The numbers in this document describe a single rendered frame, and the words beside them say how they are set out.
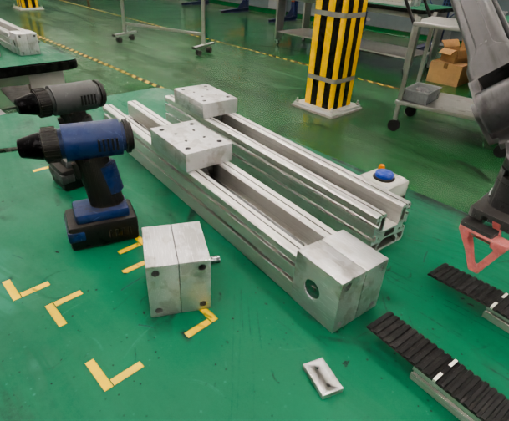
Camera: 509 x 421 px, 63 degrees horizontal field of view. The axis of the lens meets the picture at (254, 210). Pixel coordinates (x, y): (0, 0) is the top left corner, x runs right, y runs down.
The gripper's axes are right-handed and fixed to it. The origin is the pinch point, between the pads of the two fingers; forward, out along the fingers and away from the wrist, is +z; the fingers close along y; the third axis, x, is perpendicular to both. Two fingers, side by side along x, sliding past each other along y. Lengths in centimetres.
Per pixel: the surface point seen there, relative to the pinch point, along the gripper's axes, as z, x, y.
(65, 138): -12, -48, 45
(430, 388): 8.0, 5.6, 20.5
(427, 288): 9.1, -5.6, 2.9
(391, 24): 69, -510, -697
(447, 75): 76, -237, -438
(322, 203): 4.2, -29.8, 4.1
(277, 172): 3.5, -43.8, 4.0
